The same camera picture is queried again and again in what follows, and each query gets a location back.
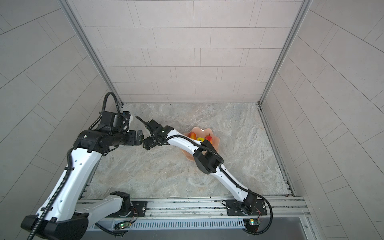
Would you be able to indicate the left green circuit board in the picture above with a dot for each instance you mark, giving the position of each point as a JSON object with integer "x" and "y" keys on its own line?
{"x": 123, "y": 225}

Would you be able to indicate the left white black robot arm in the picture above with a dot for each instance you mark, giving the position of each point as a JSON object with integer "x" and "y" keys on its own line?
{"x": 59, "y": 218}

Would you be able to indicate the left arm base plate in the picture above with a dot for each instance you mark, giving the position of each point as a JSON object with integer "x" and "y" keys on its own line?
{"x": 134, "y": 209}

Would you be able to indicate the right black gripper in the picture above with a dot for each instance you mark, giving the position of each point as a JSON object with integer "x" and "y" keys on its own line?
{"x": 152, "y": 142}

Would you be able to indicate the right green circuit board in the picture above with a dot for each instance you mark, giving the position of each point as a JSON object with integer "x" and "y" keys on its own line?
{"x": 251, "y": 226}

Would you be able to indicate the aluminium mounting rail frame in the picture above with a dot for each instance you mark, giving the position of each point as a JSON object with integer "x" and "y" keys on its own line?
{"x": 210, "y": 213}

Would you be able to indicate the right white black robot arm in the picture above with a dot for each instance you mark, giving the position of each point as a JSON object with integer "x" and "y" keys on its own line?
{"x": 207, "y": 160}

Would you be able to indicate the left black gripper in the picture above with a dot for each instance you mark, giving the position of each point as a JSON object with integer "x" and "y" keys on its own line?
{"x": 133, "y": 140}

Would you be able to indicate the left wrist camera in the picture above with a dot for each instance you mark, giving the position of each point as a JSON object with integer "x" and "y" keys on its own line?
{"x": 114, "y": 122}

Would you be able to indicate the red yellow fake mango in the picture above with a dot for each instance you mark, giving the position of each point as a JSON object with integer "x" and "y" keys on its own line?
{"x": 192, "y": 135}
{"x": 209, "y": 138}

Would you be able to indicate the green circuit board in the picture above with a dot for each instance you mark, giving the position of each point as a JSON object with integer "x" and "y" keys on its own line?
{"x": 251, "y": 226}
{"x": 123, "y": 225}

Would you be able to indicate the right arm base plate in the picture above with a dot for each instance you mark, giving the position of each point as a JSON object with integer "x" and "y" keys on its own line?
{"x": 236, "y": 208}

